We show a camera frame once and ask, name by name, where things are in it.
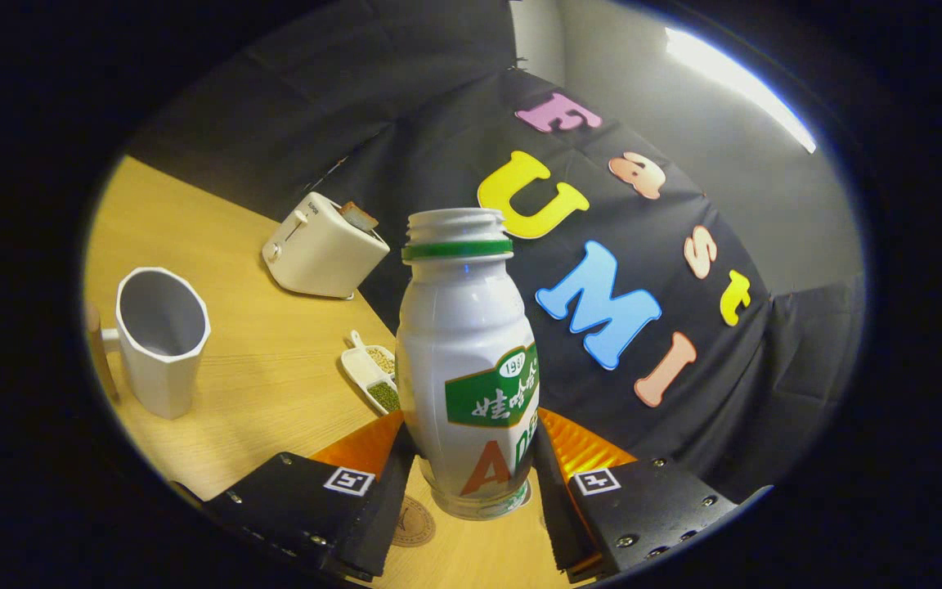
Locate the white juice bottle green label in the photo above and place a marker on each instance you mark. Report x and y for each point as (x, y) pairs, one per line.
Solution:
(455, 343)

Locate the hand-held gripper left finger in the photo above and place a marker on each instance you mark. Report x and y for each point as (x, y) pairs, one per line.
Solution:
(299, 503)

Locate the wooden table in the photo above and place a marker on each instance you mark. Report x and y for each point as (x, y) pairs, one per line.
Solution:
(275, 384)

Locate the white divided condiment dish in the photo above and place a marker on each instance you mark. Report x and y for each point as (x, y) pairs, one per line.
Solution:
(369, 372)

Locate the round cork coaster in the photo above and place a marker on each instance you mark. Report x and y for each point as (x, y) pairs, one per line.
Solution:
(414, 523)

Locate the white toaster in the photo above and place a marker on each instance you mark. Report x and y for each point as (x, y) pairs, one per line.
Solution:
(320, 254)

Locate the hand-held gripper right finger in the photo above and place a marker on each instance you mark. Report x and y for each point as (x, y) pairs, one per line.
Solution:
(651, 507)

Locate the toasted bread slice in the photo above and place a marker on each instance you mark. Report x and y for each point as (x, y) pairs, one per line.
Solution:
(359, 217)

